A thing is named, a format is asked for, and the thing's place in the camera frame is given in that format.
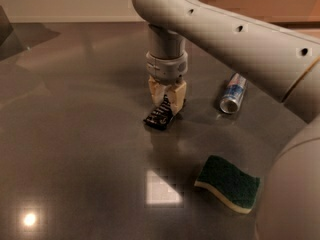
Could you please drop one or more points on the black rxbar chocolate wrapper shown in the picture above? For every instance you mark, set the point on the black rxbar chocolate wrapper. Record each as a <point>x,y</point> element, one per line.
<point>161,116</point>

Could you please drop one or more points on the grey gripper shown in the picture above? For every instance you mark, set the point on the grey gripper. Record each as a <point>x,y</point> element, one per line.
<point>165,67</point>

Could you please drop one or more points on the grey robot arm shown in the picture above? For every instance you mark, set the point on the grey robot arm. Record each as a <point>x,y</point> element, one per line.
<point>283,63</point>

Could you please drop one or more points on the silver blue redbull can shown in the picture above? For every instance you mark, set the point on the silver blue redbull can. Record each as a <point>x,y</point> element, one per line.
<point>233,95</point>

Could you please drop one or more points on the green yellow sponge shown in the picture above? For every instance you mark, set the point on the green yellow sponge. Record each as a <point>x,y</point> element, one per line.
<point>234,188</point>

